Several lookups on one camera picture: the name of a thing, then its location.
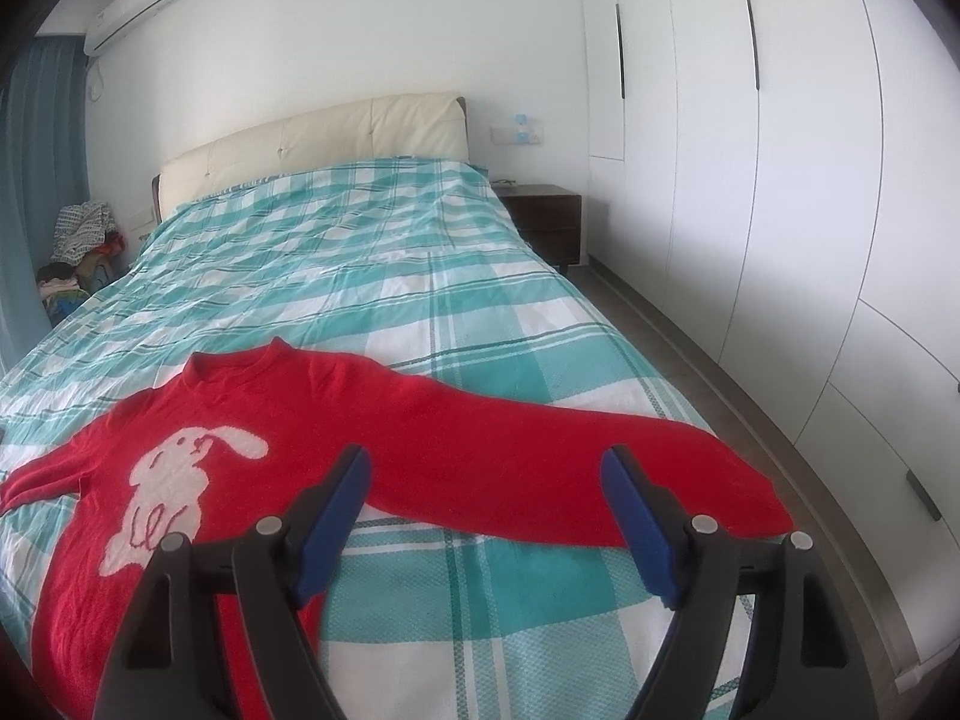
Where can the white air conditioner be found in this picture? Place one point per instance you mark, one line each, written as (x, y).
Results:
(139, 7)

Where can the green white plaid blanket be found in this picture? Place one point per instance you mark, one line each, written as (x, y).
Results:
(375, 277)

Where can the dark wooden nightstand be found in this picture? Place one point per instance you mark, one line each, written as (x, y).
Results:
(544, 221)

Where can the pile of mixed clothes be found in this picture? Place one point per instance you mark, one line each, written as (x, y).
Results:
(82, 229)

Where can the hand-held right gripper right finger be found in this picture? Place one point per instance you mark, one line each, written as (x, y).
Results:
(637, 517)

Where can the blue curtain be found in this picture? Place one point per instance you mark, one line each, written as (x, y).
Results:
(45, 165)

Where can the red sweater with white rabbit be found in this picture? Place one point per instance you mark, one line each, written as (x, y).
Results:
(450, 427)

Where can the white wall switch panel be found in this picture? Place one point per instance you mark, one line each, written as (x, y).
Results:
(517, 131)

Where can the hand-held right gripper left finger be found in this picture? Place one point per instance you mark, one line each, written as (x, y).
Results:
(334, 517)

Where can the cream padded headboard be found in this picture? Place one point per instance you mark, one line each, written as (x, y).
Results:
(337, 135)

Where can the white wardrobe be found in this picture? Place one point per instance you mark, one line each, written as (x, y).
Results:
(787, 165)

